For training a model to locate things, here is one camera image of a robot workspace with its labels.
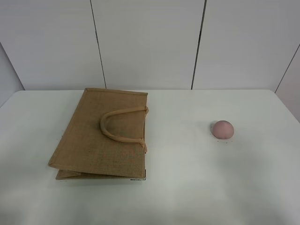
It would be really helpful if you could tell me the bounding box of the brown linen tote bag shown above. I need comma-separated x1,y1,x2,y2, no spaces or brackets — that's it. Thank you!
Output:
48,88,149,180

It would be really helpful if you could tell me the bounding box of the pink peach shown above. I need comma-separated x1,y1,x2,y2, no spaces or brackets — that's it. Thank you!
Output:
210,120,234,140

